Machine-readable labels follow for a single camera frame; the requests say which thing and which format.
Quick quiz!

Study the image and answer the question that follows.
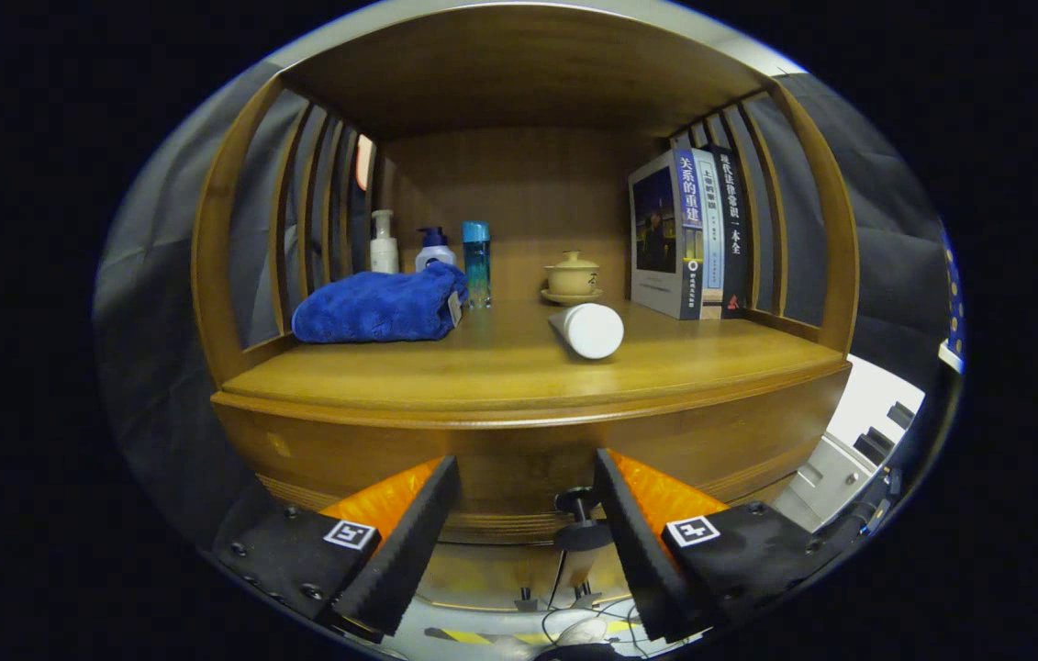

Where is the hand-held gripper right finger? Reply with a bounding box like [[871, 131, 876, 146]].
[[591, 448, 848, 643]]

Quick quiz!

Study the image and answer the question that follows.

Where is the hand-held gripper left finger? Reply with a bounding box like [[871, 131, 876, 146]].
[[209, 455, 462, 643]]

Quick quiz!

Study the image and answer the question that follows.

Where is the white green tube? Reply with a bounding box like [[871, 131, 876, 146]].
[[547, 302, 625, 360]]

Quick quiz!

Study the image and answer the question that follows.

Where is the wooden cabinet door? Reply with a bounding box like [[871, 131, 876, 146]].
[[418, 542, 565, 609], [564, 537, 634, 602]]

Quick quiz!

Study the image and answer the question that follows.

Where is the wooden countertop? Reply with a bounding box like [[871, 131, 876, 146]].
[[211, 298, 852, 431]]

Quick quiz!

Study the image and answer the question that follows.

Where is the wooden cabinet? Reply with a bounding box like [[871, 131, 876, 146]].
[[191, 5, 861, 607]]

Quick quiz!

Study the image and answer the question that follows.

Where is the white rounded object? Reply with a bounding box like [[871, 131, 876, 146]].
[[544, 608, 611, 648]]

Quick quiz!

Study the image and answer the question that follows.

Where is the yellow black floor tape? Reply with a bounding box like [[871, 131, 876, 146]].
[[425, 624, 639, 645]]

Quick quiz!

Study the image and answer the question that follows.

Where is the dark rounded object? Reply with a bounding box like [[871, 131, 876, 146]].
[[532, 643, 616, 661]]

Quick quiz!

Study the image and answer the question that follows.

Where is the black equipment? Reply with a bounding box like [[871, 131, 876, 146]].
[[835, 468, 905, 543]]

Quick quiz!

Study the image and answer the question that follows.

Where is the blue towel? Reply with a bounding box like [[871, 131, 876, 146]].
[[291, 262, 470, 344]]

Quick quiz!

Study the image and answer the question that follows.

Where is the white box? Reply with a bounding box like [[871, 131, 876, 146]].
[[771, 353, 928, 533]]

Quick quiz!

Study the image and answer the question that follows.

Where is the beige lidded teacup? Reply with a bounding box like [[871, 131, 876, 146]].
[[541, 250, 604, 307]]

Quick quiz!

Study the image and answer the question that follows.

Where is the teal bottle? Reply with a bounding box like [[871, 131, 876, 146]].
[[462, 220, 492, 309]]

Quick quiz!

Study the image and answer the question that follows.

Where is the white lotion bottle blue cap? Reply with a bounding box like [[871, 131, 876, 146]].
[[415, 227, 458, 273]]

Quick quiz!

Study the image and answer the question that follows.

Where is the white pump bottle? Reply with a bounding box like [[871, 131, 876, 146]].
[[369, 209, 400, 274]]

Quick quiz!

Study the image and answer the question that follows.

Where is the book with pale spine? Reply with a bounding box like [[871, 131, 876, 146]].
[[695, 149, 725, 320]]

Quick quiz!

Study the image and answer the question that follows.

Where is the grey book blue spine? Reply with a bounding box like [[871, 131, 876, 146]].
[[628, 149, 705, 321]]

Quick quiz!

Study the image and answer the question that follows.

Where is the blue dotted gift bag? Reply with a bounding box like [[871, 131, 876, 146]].
[[939, 225, 965, 359]]

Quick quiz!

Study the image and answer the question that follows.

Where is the tangle of cables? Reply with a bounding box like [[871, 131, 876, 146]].
[[541, 551, 666, 657]]

